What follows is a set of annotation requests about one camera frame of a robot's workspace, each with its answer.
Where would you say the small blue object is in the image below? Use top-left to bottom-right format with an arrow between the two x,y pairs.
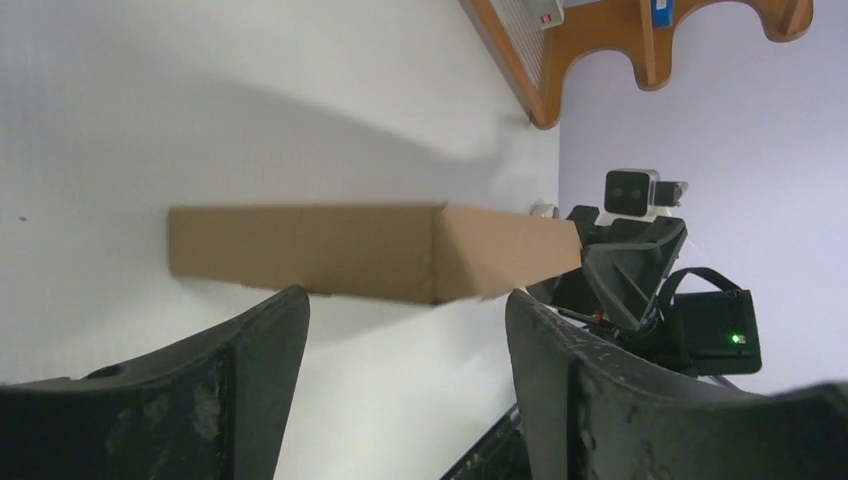
650,0 -> 674,29

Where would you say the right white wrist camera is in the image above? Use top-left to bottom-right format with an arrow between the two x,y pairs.
597,168 -> 689,226

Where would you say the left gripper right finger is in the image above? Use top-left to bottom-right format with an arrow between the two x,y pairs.
505,290 -> 847,479

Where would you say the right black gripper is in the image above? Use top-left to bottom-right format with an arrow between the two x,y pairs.
528,205 -> 762,378

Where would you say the orange wooden shelf rack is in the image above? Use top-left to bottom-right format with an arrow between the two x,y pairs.
457,0 -> 815,130

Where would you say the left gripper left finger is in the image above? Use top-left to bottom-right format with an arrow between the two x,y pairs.
1,285 -> 310,479

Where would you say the green white box bottom shelf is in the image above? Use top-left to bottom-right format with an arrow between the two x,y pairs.
519,0 -> 565,30

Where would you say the brown cardboard box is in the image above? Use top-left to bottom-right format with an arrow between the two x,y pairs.
167,203 -> 581,305

